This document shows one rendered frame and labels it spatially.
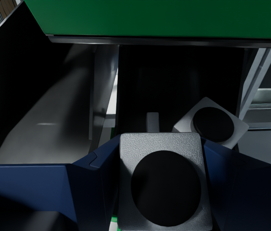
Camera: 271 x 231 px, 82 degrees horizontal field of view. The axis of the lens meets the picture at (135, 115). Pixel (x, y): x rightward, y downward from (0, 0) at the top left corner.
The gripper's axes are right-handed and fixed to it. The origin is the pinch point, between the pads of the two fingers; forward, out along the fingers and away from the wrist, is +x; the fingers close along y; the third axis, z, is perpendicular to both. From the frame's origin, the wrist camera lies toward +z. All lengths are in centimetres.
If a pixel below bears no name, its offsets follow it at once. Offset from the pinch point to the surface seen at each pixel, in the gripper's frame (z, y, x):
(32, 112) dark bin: -0.6, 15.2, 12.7
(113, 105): -19, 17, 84
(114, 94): -15, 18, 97
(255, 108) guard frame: -22, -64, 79
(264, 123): -26, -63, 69
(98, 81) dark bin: 3.5, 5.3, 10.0
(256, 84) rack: 2.5, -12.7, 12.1
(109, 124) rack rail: -2.8, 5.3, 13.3
